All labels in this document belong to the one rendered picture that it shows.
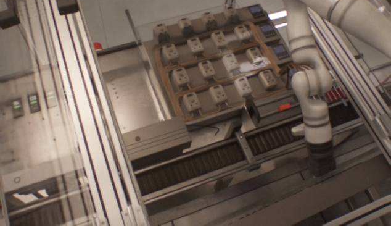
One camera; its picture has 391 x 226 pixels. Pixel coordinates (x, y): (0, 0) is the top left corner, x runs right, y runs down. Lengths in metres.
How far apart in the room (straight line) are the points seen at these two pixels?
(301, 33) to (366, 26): 0.16
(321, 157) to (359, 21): 0.38
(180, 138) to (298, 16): 0.53
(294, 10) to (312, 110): 0.28
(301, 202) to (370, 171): 0.25
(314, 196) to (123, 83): 1.04
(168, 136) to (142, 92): 0.55
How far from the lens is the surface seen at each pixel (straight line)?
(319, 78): 0.98
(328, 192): 1.14
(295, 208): 1.09
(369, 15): 0.96
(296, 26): 1.02
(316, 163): 1.09
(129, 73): 1.77
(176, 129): 1.21
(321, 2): 0.98
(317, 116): 1.02
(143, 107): 1.67
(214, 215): 1.28
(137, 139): 1.19
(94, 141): 1.01
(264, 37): 1.87
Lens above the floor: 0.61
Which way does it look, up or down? 25 degrees up
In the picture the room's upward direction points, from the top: 23 degrees counter-clockwise
